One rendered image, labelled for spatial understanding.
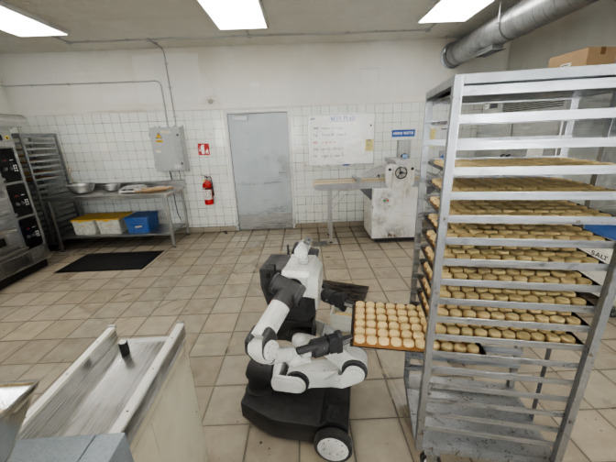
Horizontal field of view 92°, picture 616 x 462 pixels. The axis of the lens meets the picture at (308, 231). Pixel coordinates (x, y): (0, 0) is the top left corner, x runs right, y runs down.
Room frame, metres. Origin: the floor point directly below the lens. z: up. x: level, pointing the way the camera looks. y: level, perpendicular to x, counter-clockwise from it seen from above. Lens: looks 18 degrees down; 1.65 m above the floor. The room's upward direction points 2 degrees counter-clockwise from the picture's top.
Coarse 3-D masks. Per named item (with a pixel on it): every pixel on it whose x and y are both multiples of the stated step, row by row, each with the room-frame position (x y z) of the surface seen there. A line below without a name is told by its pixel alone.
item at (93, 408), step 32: (128, 352) 0.98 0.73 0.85; (96, 384) 0.83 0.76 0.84; (128, 384) 0.82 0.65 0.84; (160, 384) 0.82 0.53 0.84; (192, 384) 1.04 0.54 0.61; (64, 416) 0.71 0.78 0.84; (96, 416) 0.70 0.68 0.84; (160, 416) 0.77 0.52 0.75; (192, 416) 0.98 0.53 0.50; (160, 448) 0.73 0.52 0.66; (192, 448) 0.93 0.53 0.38
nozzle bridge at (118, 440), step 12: (24, 444) 0.36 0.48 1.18; (36, 444) 0.36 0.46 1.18; (48, 444) 0.36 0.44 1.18; (60, 444) 0.36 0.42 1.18; (72, 444) 0.36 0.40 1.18; (84, 444) 0.36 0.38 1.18; (96, 444) 0.36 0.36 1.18; (108, 444) 0.35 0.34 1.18; (120, 444) 0.36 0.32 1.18; (12, 456) 0.34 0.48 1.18; (24, 456) 0.34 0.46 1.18; (36, 456) 0.34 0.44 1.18; (48, 456) 0.34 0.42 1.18; (60, 456) 0.34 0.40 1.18; (72, 456) 0.34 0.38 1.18; (84, 456) 0.34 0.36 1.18; (96, 456) 0.33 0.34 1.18; (108, 456) 0.33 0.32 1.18; (120, 456) 0.35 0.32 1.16; (132, 456) 0.37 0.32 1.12
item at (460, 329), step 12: (444, 324) 1.18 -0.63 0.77; (456, 324) 1.18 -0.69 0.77; (468, 324) 1.18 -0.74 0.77; (492, 336) 1.08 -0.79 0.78; (504, 336) 1.08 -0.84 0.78; (516, 336) 1.08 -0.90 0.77; (528, 336) 1.05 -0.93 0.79; (540, 336) 1.05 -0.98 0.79; (552, 336) 1.05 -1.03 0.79; (564, 336) 1.05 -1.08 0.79
